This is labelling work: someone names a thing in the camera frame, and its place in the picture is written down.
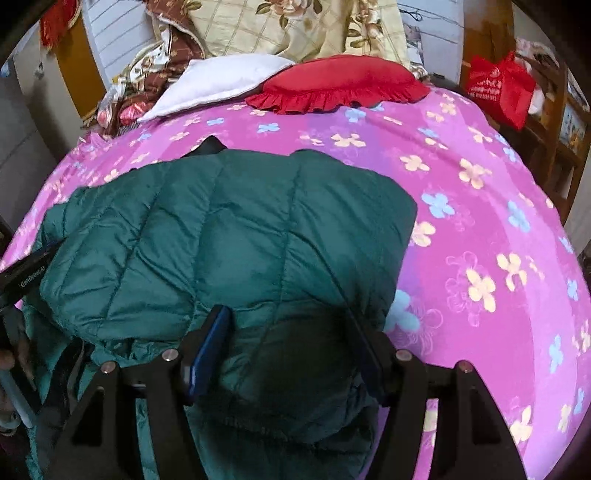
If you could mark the pink floral bed cover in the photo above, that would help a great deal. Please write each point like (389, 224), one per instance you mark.
(489, 275)

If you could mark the grey wardrobe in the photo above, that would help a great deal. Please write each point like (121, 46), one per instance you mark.
(26, 161)

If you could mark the beige floral quilt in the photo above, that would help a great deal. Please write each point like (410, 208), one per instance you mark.
(300, 30)

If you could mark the dark green puffer jacket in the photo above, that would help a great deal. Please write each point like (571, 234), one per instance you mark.
(295, 245)

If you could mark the red shopping bag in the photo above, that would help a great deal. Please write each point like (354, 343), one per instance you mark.
(502, 90)

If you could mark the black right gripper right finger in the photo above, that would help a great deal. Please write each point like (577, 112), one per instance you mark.
(472, 437)

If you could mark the brown patterned blanket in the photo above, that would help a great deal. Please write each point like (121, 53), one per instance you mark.
(154, 68)

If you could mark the white pillow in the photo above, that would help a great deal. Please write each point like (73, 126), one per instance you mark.
(216, 79)

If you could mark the wooden shelf rack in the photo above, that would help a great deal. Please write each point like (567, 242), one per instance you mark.
(556, 136)

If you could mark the red ruffled pillow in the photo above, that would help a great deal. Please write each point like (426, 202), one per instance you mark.
(323, 85)

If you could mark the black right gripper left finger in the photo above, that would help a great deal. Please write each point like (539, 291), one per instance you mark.
(101, 439)

